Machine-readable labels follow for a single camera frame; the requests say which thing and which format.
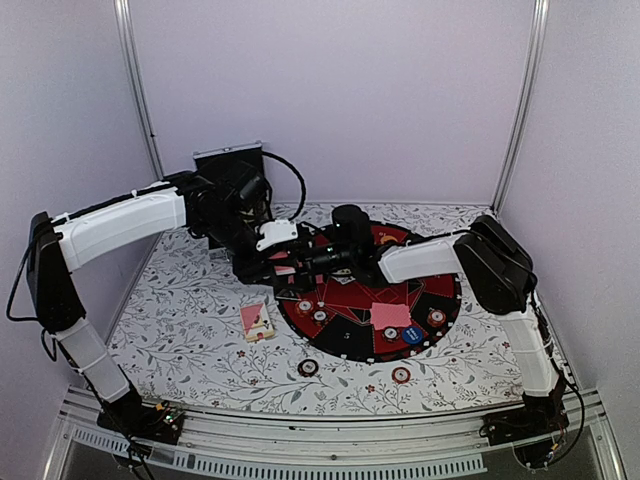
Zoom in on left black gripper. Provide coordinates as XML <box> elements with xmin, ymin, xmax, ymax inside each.
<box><xmin>200</xmin><ymin>209</ymin><xmax>280</xmax><ymax>285</ymax></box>

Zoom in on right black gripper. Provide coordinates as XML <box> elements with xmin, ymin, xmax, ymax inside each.
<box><xmin>274</xmin><ymin>235</ymin><xmax>356</xmax><ymax>294</ymax></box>

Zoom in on orange big blind button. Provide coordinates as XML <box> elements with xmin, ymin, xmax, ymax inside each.
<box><xmin>380</xmin><ymin>235</ymin><xmax>398</xmax><ymax>245</ymax></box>

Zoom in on red playing card deck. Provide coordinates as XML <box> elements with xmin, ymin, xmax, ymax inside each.
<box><xmin>268</xmin><ymin>251</ymin><xmax>298</xmax><ymax>276</ymax></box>

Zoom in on orange chips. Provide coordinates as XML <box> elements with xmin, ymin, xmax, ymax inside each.
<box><xmin>295</xmin><ymin>299</ymin><xmax>314</xmax><ymax>316</ymax></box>
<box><xmin>427</xmin><ymin>309</ymin><xmax>447</xmax><ymax>328</ymax></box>

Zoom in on dark chips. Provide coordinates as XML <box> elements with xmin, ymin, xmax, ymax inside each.
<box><xmin>312</xmin><ymin>310</ymin><xmax>328</xmax><ymax>325</ymax></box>
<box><xmin>383</xmin><ymin>327</ymin><xmax>399</xmax><ymax>342</ymax></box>

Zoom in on blue small blind button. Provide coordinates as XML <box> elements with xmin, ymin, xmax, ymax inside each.
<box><xmin>401</xmin><ymin>326</ymin><xmax>424</xmax><ymax>345</ymax></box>

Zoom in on dark red chip stack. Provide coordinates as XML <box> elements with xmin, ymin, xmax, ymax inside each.
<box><xmin>297</xmin><ymin>359</ymin><xmax>319</xmax><ymax>378</ymax></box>

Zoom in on orange chip stack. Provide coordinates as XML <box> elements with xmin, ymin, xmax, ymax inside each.
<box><xmin>391</xmin><ymin>367</ymin><xmax>411</xmax><ymax>384</ymax></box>

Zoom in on face up playing card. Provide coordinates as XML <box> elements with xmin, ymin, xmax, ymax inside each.
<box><xmin>331</xmin><ymin>269</ymin><xmax>355</xmax><ymax>285</ymax></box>

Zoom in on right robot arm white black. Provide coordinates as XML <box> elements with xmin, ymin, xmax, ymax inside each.
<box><xmin>275</xmin><ymin>205</ymin><xmax>568</xmax><ymax>443</ymax></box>

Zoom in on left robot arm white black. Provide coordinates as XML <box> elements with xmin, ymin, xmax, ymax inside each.
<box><xmin>16</xmin><ymin>161</ymin><xmax>272</xmax><ymax>434</ymax></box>

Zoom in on round red black poker mat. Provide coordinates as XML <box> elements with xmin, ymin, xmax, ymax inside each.
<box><xmin>273</xmin><ymin>219</ymin><xmax>463</xmax><ymax>364</ymax></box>

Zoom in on aluminium poker case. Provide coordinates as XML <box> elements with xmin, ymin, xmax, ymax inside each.
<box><xmin>193</xmin><ymin>141</ymin><xmax>274</xmax><ymax>226</ymax></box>

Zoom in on playing card box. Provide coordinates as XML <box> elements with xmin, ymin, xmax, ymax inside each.
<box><xmin>240</xmin><ymin>303</ymin><xmax>275</xmax><ymax>343</ymax></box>

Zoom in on floral white table cloth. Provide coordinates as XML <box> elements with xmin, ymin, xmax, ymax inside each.
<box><xmin>109</xmin><ymin>204</ymin><xmax>521</xmax><ymax>416</ymax></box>

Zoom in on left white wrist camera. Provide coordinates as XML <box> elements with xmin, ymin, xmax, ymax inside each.
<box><xmin>255</xmin><ymin>219</ymin><xmax>299</xmax><ymax>252</ymax></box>

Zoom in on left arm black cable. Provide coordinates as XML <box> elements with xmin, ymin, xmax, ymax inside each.
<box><xmin>199</xmin><ymin>151</ymin><xmax>307</xmax><ymax>224</ymax></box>

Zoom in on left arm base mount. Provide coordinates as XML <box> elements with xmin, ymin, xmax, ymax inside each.
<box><xmin>97</xmin><ymin>398</ymin><xmax>185</xmax><ymax>445</ymax></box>

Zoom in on front aluminium rail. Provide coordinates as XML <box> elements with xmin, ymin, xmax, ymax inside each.
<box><xmin>43</xmin><ymin>388</ymin><xmax>631</xmax><ymax>479</ymax></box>

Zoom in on left aluminium frame post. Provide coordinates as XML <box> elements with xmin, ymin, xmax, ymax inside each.
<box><xmin>113</xmin><ymin>0</ymin><xmax>165</xmax><ymax>180</ymax></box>

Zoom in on aluminium frame post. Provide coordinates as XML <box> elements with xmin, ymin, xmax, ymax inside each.
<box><xmin>491</xmin><ymin>0</ymin><xmax>550</xmax><ymax>216</ymax></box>
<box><xmin>113</xmin><ymin>0</ymin><xmax>165</xmax><ymax>180</ymax></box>

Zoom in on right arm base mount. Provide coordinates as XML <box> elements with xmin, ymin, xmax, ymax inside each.
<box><xmin>478</xmin><ymin>407</ymin><xmax>569</xmax><ymax>470</ymax></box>

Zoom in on right aluminium frame post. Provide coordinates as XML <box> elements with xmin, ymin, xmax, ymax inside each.
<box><xmin>491</xmin><ymin>0</ymin><xmax>550</xmax><ymax>216</ymax></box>

